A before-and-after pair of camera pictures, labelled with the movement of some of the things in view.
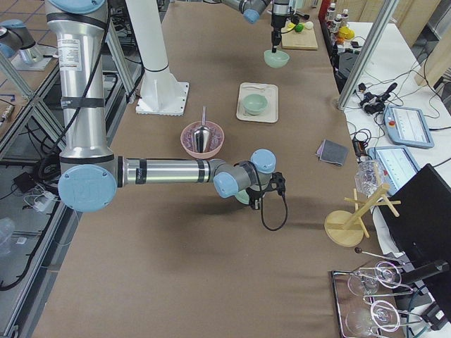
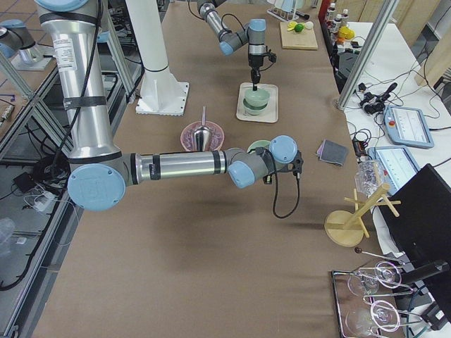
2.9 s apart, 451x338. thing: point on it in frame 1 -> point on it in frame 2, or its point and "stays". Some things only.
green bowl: [242, 196] -> [261, 143]
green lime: [299, 27] stays
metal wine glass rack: [359, 317] stays
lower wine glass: [381, 315] stays
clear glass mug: [368, 177] stays
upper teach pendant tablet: [407, 127] stays
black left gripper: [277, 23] -> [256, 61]
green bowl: [276, 60] -> [256, 98]
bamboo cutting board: [303, 40] stays
